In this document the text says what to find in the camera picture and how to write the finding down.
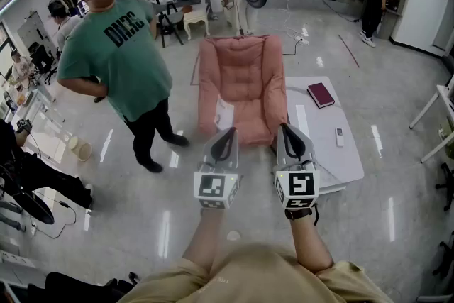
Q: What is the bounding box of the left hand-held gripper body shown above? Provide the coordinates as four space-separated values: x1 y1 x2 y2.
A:
194 161 243 211

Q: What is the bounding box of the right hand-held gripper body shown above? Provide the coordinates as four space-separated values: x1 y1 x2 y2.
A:
272 159 321 211

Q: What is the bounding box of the pink cushioned armchair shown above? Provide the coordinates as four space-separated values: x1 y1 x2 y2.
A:
196 33 289 146

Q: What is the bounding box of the person's left forearm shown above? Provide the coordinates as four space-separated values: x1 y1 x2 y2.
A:
182 208 227 275

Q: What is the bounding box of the person's right forearm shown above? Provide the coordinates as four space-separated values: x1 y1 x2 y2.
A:
285 218 335 274

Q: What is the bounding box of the dark red book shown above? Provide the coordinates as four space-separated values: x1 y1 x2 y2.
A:
306 82 336 109

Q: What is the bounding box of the white low table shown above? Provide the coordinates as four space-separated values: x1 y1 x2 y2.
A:
272 76 365 195

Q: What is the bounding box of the person's tan shirt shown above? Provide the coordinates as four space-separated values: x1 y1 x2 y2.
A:
116 243 395 303

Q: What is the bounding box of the beige waste bin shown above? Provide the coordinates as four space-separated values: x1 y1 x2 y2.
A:
67 135 94 162

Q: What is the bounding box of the white carved side table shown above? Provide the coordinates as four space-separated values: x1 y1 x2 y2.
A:
182 8 211 41

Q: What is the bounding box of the black folding stool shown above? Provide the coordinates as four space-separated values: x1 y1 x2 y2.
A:
155 2 186 49

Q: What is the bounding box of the white desk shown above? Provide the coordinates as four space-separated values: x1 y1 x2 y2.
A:
409 74 454 164

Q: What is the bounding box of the black chair base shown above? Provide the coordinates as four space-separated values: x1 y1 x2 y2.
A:
431 229 454 282
434 162 454 212

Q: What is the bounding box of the grey cabinet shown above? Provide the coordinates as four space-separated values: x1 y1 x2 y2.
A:
375 0 409 40

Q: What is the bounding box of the black office chair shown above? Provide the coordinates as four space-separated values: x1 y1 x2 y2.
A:
28 43 58 85

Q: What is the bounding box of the dark wrist strap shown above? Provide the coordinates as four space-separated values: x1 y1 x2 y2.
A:
284 206 319 226

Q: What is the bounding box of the black floor cable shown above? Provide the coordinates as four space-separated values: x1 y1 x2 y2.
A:
30 194 78 239

